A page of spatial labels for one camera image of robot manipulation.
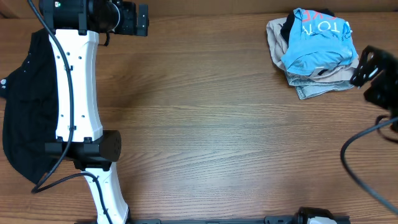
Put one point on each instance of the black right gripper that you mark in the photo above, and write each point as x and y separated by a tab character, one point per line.
368	66

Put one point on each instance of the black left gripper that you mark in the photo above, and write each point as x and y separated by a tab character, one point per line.
143	20

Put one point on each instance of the light blue t-shirt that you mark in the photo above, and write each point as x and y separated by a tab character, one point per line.
318	40

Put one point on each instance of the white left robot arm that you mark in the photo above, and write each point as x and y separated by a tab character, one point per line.
74	29

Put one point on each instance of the grey denim folded garment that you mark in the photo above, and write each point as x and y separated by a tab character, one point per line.
307	88

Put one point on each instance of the black folded garment on pile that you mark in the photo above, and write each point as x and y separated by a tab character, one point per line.
287	26

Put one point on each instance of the beige folded garment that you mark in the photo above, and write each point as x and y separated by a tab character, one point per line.
278	47

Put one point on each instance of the black shirt on left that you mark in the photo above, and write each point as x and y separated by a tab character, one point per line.
31	110

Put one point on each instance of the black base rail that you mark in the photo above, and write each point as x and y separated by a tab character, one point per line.
281	219

